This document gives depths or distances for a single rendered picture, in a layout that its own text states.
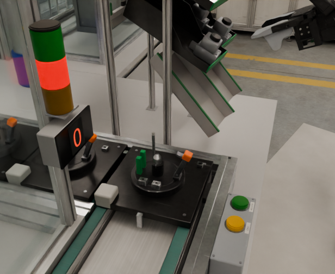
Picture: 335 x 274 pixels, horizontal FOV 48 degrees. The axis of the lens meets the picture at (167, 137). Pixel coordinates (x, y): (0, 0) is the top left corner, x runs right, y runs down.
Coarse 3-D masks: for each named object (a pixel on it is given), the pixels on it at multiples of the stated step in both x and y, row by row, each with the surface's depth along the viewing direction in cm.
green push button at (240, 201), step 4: (236, 196) 91; (240, 196) 91; (232, 200) 90; (236, 200) 90; (240, 200) 90; (244, 200) 90; (248, 200) 90; (232, 204) 90; (236, 204) 89; (240, 204) 89; (244, 204) 89; (248, 204) 89; (236, 208) 89; (240, 208) 88; (244, 208) 89
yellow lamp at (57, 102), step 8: (64, 88) 64; (48, 96) 64; (56, 96) 64; (64, 96) 65; (48, 104) 65; (56, 104) 65; (64, 104) 66; (72, 104) 68; (48, 112) 66; (56, 112) 66; (64, 112) 66
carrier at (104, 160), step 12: (96, 144) 110; (108, 144) 110; (120, 144) 110; (96, 156) 105; (108, 156) 105; (120, 156) 106; (72, 168) 97; (84, 168) 98; (96, 168) 100; (108, 168) 100; (72, 180) 96; (84, 180) 96; (96, 180) 96; (84, 192) 92
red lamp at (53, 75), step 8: (40, 64) 61; (48, 64) 61; (56, 64) 61; (64, 64) 63; (40, 72) 62; (48, 72) 62; (56, 72) 62; (64, 72) 63; (40, 80) 64; (48, 80) 63; (56, 80) 63; (64, 80) 64; (48, 88) 63; (56, 88) 63
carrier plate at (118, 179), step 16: (128, 160) 103; (176, 160) 103; (192, 160) 103; (208, 160) 103; (112, 176) 97; (128, 176) 97; (192, 176) 97; (208, 176) 99; (128, 192) 92; (192, 192) 92; (112, 208) 90; (128, 208) 88; (144, 208) 88; (160, 208) 88; (176, 208) 88; (192, 208) 88; (176, 224) 86
